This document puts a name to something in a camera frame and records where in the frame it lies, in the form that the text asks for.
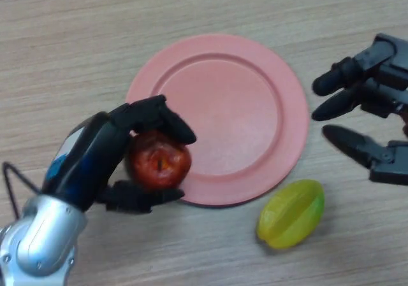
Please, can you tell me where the pink round plate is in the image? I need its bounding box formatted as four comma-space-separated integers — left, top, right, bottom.
126, 33, 310, 208

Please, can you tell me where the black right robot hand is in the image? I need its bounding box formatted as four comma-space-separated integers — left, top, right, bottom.
310, 33, 408, 186

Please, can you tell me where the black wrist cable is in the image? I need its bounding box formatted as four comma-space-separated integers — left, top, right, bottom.
2, 161, 41, 218

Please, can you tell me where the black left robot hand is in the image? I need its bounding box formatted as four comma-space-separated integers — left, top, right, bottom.
41, 94, 197, 215

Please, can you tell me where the yellow-green starfruit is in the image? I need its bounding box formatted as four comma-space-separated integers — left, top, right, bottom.
256, 179, 326, 250

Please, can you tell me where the red apple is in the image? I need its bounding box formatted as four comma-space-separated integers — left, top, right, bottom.
128, 129, 193, 191

